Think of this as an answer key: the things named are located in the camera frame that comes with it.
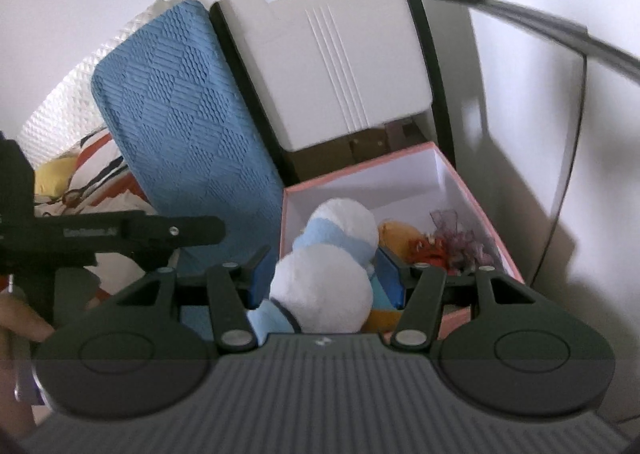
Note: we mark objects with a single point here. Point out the dark curved pole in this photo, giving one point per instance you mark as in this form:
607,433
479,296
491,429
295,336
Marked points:
525,14

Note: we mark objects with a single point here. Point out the pink cardboard box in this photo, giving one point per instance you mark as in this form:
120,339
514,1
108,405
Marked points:
410,184

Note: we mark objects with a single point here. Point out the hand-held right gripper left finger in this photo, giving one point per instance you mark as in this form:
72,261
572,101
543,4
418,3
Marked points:
262,279

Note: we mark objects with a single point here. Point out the purple tulle scrunchie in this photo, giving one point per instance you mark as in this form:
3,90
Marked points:
462,244

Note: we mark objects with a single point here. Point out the blue textured cushion mat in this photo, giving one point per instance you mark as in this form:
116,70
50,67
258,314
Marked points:
190,134

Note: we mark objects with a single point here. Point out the red black small toy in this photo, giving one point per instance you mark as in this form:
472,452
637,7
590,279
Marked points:
430,246

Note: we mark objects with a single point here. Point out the white and blue plush toy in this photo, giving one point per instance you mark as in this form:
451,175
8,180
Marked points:
325,294

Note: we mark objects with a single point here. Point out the brown teddy bear plush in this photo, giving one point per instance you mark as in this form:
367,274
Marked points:
400,239

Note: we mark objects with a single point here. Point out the striped blanket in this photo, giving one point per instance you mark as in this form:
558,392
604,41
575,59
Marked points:
100,154

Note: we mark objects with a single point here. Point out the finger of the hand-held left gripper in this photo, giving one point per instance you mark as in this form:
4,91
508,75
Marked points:
185,231
150,261

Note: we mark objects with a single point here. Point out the person's left hand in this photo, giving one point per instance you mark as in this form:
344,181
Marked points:
30,326

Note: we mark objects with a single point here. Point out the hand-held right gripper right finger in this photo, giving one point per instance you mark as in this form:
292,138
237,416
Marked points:
389,281

